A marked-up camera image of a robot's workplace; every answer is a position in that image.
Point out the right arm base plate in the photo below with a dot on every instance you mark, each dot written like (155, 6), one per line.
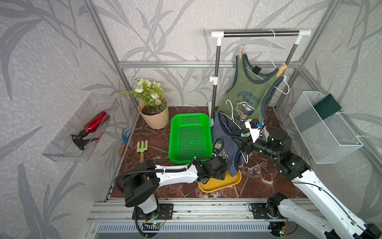
(265, 211)

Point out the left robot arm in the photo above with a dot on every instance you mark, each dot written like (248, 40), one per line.
(139, 185)

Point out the yellow plastic tray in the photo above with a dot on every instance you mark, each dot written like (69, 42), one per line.
(216, 185)

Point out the clear acrylic wall shelf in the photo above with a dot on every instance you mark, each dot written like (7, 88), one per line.
(62, 148)

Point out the red spray bottle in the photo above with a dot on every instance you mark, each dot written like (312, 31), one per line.
(80, 139)

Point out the white flower plant pot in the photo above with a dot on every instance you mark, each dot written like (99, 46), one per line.
(153, 106)

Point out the metal clothes rack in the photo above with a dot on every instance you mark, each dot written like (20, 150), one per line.
(219, 35)

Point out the dark green cloth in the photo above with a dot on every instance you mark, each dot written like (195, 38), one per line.
(327, 107)

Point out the navy blue tank top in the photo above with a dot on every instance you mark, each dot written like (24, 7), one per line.
(225, 129)

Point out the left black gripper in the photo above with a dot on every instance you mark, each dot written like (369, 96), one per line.
(222, 174)

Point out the white wire hanger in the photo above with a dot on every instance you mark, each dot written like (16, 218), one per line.
(272, 62)
(231, 117)

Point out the white wire mesh basket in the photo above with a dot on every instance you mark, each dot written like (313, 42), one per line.
(329, 140)

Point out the green perforated plastic basket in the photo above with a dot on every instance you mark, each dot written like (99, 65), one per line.
(190, 137)

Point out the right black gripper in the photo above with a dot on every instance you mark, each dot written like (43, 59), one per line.
(245, 145)

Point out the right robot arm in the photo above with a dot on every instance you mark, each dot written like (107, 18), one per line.
(338, 222)

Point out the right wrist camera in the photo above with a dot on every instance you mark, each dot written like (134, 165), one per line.
(255, 128)

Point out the olive green tank top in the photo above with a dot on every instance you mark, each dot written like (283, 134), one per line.
(250, 96)

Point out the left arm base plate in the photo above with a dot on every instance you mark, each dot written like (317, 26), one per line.
(163, 212)

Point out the green garden fork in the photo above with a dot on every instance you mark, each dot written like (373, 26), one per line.
(142, 146)

